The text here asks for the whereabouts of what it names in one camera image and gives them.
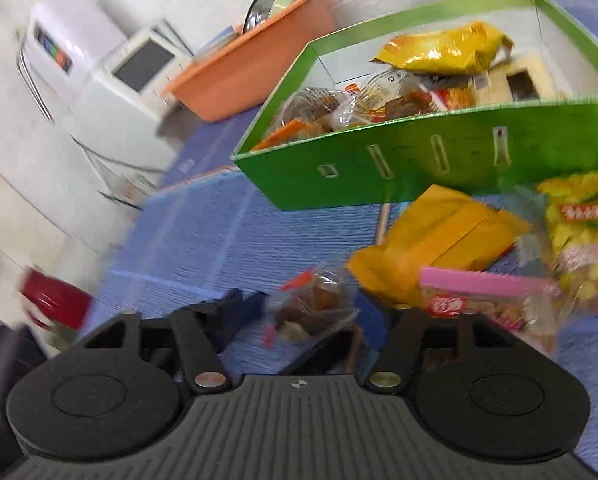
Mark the cream wafer snack packet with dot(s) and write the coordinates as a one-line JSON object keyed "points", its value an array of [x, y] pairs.
{"points": [[520, 78]]}

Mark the green cardboard box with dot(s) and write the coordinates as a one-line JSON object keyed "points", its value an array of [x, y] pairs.
{"points": [[311, 144]]}

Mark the blue patterned tablecloth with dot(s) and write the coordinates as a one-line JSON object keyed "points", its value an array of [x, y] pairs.
{"points": [[212, 230]]}

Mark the yellow snack bag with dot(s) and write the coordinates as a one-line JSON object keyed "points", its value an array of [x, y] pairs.
{"points": [[466, 50]]}

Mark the orange plastic basin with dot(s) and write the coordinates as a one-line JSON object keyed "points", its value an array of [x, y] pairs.
{"points": [[245, 72]]}

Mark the pink strip snack bag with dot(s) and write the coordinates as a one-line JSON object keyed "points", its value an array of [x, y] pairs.
{"points": [[526, 307]]}

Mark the clear galette snack bag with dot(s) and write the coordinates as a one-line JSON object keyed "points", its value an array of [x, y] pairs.
{"points": [[571, 220]]}

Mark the red peanut snack packet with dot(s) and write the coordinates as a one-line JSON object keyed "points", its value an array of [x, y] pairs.
{"points": [[453, 98]]}

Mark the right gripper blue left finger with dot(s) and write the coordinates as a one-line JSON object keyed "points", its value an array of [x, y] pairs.
{"points": [[203, 331]]}

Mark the red stool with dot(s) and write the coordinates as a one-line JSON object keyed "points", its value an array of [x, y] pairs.
{"points": [[53, 302]]}

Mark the white appliance with screen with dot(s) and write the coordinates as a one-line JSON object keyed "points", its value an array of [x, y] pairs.
{"points": [[122, 108]]}

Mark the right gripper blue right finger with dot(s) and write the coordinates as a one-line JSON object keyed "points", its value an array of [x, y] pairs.
{"points": [[394, 338]]}

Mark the small clear brown snack packet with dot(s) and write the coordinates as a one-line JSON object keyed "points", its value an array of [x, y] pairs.
{"points": [[312, 306]]}

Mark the white water purifier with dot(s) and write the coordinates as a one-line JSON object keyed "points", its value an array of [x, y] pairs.
{"points": [[63, 42]]}

